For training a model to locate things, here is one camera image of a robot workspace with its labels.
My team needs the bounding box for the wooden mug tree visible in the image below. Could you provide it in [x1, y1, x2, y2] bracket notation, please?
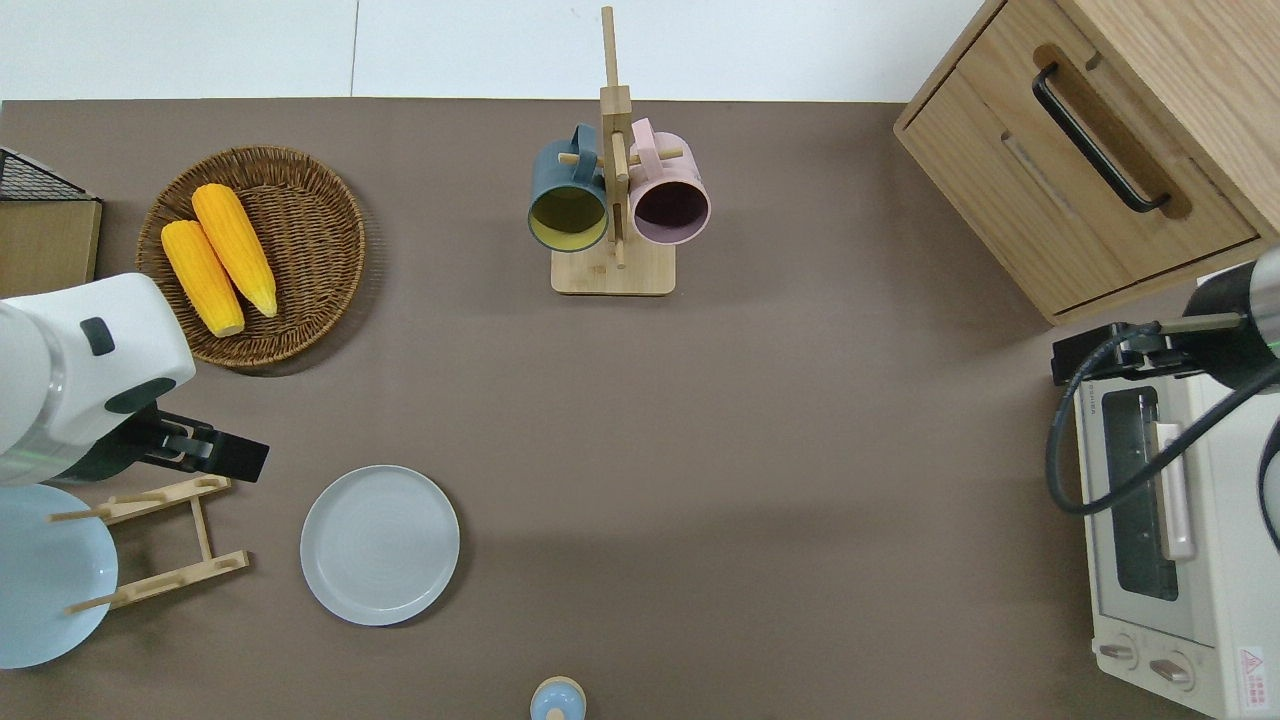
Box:
[551, 6, 687, 296]

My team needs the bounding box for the gray plate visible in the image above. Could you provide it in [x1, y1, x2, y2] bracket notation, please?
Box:
[300, 464, 462, 628]

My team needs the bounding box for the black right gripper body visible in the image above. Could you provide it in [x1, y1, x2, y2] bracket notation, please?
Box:
[1050, 320, 1203, 387]

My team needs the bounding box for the wooden plate rack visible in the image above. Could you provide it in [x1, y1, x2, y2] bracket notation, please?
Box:
[50, 475, 251, 615]

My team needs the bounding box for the black cabinet handle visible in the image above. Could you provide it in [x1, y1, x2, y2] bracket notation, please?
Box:
[1032, 63, 1172, 214]

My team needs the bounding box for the wooden cabinet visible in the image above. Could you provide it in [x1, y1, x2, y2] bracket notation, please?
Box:
[893, 0, 1280, 327]

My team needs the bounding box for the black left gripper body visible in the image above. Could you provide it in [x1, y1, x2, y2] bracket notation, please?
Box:
[128, 405, 271, 485]

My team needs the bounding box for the white toaster oven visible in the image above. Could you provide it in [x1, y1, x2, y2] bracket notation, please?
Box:
[1074, 265, 1280, 720]

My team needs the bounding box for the yellow corn cob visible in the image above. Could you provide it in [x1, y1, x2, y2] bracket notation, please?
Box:
[161, 220, 247, 338]
[191, 183, 279, 319]

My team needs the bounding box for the light blue plate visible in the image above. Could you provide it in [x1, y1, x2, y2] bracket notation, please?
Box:
[0, 485, 119, 670]

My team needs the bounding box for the dark blue mug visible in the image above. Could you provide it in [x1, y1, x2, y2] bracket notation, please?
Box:
[527, 123, 610, 253]

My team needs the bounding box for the brown wicker basket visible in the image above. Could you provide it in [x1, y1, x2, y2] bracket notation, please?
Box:
[136, 146, 367, 369]

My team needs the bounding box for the blue and wood bell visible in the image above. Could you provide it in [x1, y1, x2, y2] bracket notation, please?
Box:
[530, 677, 588, 720]

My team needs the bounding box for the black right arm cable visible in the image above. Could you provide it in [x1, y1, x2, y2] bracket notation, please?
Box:
[1045, 325, 1280, 517]

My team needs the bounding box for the pink mug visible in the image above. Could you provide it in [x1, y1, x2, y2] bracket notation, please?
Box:
[627, 118, 712, 247]

